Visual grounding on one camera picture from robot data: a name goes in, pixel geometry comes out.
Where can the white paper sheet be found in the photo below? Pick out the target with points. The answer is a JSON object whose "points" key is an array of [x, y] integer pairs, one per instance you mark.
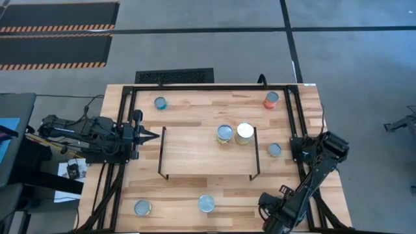
{"points": [[65, 196]]}

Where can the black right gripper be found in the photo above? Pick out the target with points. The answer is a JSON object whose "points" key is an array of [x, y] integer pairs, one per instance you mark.
{"points": [[276, 217]]}

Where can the spaghetti sauce tin can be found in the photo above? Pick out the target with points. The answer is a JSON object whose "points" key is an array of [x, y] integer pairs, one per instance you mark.
{"points": [[225, 132]]}

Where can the blue sheet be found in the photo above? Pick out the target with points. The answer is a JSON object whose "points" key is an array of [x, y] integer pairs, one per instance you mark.
{"points": [[8, 139]]}

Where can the wooden shelf black metal frame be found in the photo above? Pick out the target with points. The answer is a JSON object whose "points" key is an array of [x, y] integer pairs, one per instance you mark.
{"points": [[195, 152]]}

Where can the black hazard striped floor mat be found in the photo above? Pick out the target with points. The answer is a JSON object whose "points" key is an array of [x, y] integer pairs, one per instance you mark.
{"points": [[58, 14], [52, 48]]}

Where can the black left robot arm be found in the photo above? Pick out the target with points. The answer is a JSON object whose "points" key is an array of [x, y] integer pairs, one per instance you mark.
{"points": [[65, 130]]}

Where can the carrots tin can blue label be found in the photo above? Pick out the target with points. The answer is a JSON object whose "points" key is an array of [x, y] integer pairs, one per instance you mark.
{"points": [[160, 102]]}

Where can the pale yellow label tin can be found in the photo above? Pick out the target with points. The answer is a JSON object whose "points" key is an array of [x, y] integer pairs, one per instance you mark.
{"points": [[244, 130]]}

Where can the grey desk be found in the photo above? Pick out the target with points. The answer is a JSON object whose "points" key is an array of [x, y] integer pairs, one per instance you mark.
{"points": [[19, 107]]}

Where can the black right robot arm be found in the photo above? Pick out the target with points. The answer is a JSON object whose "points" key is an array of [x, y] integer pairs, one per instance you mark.
{"points": [[317, 177]]}

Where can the oranges tin can green label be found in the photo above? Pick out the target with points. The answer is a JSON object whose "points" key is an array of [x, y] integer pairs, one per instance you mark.
{"points": [[206, 203]]}

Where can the black stand leg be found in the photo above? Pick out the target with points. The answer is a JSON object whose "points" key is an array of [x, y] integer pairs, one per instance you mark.
{"points": [[401, 123]]}

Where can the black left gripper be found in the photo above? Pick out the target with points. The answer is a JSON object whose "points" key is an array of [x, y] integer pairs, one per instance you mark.
{"points": [[136, 135]]}

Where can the orange pink label tin can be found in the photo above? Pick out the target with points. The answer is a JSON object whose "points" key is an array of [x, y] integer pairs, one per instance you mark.
{"points": [[271, 97]]}

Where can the black floor grille mat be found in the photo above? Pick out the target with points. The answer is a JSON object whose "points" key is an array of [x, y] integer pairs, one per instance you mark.
{"points": [[175, 76]]}

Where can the small black device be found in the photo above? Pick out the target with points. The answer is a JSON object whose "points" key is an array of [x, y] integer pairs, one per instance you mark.
{"points": [[73, 170]]}

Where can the black table frame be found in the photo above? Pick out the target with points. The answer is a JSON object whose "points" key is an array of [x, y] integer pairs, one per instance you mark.
{"points": [[211, 87]]}

